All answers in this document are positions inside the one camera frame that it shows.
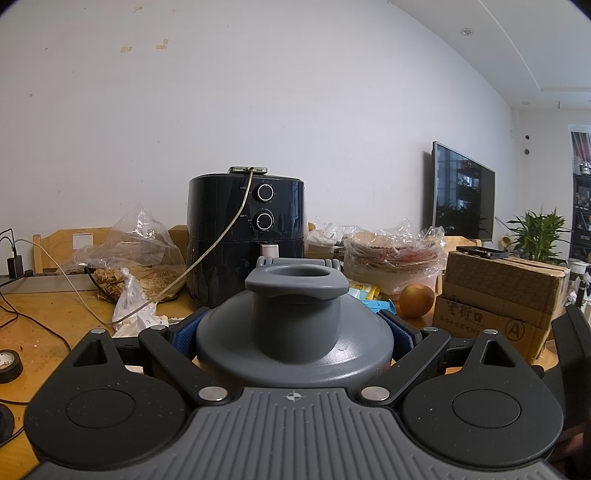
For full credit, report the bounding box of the green potted plant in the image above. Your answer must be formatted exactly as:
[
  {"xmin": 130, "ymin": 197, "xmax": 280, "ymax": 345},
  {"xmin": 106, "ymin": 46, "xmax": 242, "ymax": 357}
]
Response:
[{"xmin": 496, "ymin": 210, "xmax": 573, "ymax": 266}]

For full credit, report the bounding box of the black cable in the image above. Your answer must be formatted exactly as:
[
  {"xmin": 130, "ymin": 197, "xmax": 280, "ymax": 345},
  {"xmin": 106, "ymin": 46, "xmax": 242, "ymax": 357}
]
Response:
[{"xmin": 0, "ymin": 277, "xmax": 72, "ymax": 352}]

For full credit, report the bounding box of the cardboard box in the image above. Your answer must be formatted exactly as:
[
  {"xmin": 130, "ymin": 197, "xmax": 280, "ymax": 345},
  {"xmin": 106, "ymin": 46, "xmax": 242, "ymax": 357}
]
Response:
[{"xmin": 433, "ymin": 249, "xmax": 571, "ymax": 365}]

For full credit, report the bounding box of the black tape roll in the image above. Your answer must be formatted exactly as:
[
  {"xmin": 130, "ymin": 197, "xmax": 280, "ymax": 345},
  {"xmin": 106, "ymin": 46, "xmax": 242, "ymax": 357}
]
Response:
[{"xmin": 0, "ymin": 349, "xmax": 23, "ymax": 384}]

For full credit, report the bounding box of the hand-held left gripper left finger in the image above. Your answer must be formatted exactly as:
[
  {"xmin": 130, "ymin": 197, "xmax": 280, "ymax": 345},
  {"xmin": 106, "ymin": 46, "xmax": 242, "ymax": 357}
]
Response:
[{"xmin": 73, "ymin": 318, "xmax": 232, "ymax": 407}]

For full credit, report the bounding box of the clear bag with brown contents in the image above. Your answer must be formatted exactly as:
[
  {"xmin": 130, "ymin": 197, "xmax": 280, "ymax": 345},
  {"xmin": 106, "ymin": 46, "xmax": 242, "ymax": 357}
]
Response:
[{"xmin": 69, "ymin": 203, "xmax": 188, "ymax": 303}]

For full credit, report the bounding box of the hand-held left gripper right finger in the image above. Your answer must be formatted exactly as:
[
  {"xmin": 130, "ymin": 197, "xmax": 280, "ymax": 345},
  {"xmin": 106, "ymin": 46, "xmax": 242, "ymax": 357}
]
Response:
[{"xmin": 358, "ymin": 313, "xmax": 522, "ymax": 407}]

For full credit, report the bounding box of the small white plastic bag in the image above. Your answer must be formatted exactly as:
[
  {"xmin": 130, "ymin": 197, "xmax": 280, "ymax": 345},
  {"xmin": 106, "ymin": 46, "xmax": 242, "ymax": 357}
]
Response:
[{"xmin": 112, "ymin": 268, "xmax": 169, "ymax": 337}]

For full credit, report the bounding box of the black air fryer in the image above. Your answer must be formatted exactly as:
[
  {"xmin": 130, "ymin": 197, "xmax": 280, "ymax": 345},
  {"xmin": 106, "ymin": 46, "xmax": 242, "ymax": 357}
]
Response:
[{"xmin": 186, "ymin": 172, "xmax": 306, "ymax": 309}]

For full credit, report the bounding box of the white charging cable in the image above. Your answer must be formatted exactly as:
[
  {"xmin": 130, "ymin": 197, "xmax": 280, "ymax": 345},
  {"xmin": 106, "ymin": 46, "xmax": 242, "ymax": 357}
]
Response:
[{"xmin": 13, "ymin": 171, "xmax": 254, "ymax": 329}]

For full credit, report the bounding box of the blue snack packet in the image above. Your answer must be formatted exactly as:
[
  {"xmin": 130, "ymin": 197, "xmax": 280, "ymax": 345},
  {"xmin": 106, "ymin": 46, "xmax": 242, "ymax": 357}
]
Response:
[{"xmin": 360, "ymin": 299, "xmax": 398, "ymax": 315}]

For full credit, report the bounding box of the grey metal bar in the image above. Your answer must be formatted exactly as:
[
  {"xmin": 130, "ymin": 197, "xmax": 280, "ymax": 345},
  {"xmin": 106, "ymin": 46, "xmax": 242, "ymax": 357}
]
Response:
[{"xmin": 0, "ymin": 272, "xmax": 95, "ymax": 294}]

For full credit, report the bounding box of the cluttered shelf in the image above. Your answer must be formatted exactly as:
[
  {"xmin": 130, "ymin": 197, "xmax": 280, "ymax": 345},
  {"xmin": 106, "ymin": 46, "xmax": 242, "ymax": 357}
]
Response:
[{"xmin": 570, "ymin": 124, "xmax": 591, "ymax": 259}]

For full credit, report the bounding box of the flat television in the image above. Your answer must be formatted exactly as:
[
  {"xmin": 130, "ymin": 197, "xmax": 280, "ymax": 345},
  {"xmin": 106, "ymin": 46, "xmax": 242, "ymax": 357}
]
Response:
[{"xmin": 431, "ymin": 141, "xmax": 496, "ymax": 241}]

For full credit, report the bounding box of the clear shaker bottle grey lid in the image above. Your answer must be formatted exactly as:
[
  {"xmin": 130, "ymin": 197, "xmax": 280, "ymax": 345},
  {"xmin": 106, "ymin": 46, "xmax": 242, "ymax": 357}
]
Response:
[{"xmin": 195, "ymin": 257, "xmax": 395, "ymax": 386}]

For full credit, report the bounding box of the yellow snack packet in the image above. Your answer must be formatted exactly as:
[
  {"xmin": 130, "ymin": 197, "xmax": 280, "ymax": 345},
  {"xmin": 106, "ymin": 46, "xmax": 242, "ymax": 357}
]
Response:
[{"xmin": 348, "ymin": 282, "xmax": 380, "ymax": 301}]

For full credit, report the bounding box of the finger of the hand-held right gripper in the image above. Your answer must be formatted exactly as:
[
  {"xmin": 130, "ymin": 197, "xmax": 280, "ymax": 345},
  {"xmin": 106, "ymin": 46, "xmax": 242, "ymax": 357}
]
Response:
[{"xmin": 542, "ymin": 305, "xmax": 591, "ymax": 416}]

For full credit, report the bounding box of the round yellow-red fruit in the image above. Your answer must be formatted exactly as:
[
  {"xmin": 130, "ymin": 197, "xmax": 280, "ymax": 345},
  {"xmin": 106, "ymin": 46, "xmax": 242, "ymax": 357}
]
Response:
[{"xmin": 399, "ymin": 284, "xmax": 435, "ymax": 319}]

